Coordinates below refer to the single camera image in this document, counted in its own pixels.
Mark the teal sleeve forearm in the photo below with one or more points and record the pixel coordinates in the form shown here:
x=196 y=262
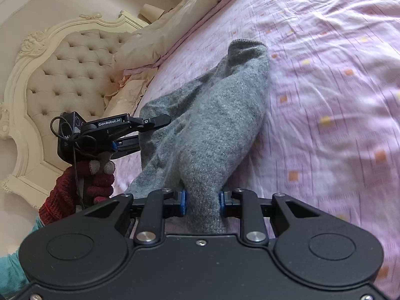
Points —
x=12 y=276

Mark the beige bedside lamp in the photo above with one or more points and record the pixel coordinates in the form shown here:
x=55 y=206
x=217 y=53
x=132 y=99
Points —
x=150 y=13

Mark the cream embroidered pillow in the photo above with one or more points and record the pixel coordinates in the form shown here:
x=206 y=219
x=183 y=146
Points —
x=131 y=90

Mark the pink patterned bed sheet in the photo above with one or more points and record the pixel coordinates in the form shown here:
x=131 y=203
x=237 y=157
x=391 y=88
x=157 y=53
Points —
x=331 y=137

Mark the grey argyle knit sweater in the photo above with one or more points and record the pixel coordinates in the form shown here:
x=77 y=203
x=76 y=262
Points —
x=215 y=119

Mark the left hand dark red glove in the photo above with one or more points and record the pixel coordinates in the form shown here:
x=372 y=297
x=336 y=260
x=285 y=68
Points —
x=81 y=185

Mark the cream tufted headboard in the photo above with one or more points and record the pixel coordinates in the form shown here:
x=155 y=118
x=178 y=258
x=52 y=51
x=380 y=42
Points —
x=64 y=68

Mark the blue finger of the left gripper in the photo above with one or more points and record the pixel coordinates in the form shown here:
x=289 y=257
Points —
x=149 y=124
x=125 y=146

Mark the beige duvet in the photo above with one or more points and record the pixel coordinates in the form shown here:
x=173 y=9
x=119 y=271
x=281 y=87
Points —
x=151 y=45

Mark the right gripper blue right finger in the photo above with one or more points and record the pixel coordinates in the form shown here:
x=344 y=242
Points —
x=244 y=205

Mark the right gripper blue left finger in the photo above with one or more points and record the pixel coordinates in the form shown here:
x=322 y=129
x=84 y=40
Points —
x=151 y=213

